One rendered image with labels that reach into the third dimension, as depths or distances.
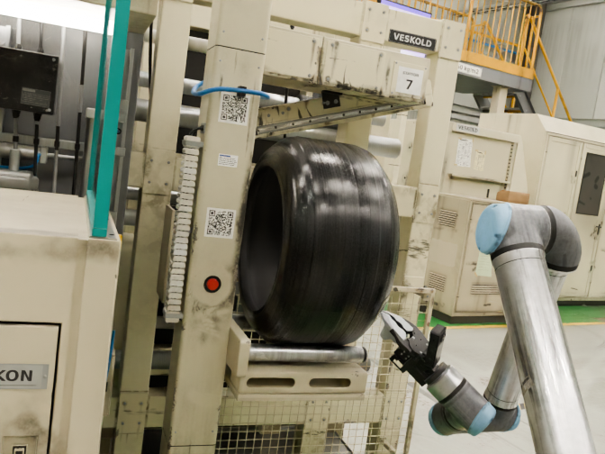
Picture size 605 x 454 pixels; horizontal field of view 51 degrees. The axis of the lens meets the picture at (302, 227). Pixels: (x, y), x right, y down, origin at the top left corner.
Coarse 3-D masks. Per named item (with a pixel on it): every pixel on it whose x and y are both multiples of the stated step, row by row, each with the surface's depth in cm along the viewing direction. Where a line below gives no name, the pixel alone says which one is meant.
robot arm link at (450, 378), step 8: (448, 368) 158; (440, 376) 157; (448, 376) 156; (456, 376) 157; (432, 384) 158; (440, 384) 156; (448, 384) 156; (456, 384) 156; (432, 392) 158; (440, 392) 156; (448, 392) 155; (440, 400) 157
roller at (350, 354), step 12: (252, 348) 160; (264, 348) 162; (276, 348) 163; (288, 348) 164; (300, 348) 165; (312, 348) 167; (324, 348) 168; (336, 348) 169; (348, 348) 171; (360, 348) 172; (252, 360) 161; (264, 360) 162; (276, 360) 163; (288, 360) 164; (300, 360) 165; (312, 360) 167; (324, 360) 168; (336, 360) 169; (348, 360) 170; (360, 360) 171
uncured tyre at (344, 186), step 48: (288, 144) 166; (336, 144) 169; (288, 192) 155; (336, 192) 153; (384, 192) 159; (288, 240) 151; (336, 240) 150; (384, 240) 154; (240, 288) 186; (288, 288) 152; (336, 288) 152; (384, 288) 157; (288, 336) 161; (336, 336) 163
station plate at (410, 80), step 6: (402, 72) 199; (408, 72) 200; (414, 72) 200; (420, 72) 201; (402, 78) 199; (408, 78) 200; (414, 78) 201; (420, 78) 202; (396, 84) 199; (402, 84) 200; (408, 84) 200; (414, 84) 201; (420, 84) 202; (396, 90) 199; (402, 90) 200; (408, 90) 201; (414, 90) 201
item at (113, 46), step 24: (120, 0) 81; (120, 24) 82; (120, 48) 82; (120, 72) 83; (96, 96) 132; (120, 96) 83; (96, 120) 133; (96, 144) 121; (96, 168) 109; (96, 192) 84; (96, 216) 84
